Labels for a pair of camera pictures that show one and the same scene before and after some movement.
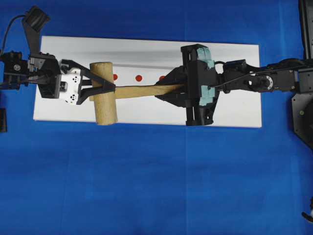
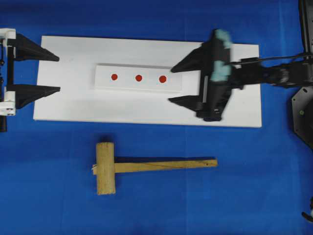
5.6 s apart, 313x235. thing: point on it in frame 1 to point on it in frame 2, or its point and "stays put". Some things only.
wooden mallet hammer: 105,105 to 105,168
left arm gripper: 53,83 to 17,96
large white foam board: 130,62 stays put
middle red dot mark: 138,78 stays put
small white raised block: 137,76 stays put
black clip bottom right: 306,216 stays put
